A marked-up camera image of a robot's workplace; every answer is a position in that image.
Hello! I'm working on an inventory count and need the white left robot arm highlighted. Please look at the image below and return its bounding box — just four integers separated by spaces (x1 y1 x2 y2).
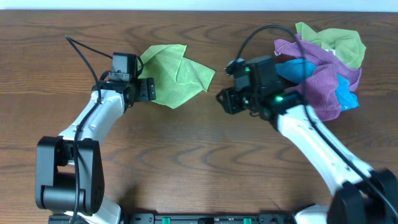
35 78 156 223

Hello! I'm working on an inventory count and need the light green cloth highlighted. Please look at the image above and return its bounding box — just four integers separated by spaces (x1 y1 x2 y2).
140 44 215 109

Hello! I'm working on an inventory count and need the blue cloth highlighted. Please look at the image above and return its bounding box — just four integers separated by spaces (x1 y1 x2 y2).
275 58 359 119

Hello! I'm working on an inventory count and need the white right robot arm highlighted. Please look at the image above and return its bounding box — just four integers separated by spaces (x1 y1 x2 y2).
216 56 397 223

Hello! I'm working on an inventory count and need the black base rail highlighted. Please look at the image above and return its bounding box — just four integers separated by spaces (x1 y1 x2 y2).
48 212 299 224

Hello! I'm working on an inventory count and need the olive green cloth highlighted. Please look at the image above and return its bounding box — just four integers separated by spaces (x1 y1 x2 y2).
295 22 366 69

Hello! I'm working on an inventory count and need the purple cloth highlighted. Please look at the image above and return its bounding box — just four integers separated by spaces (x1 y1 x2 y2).
274 39 362 121

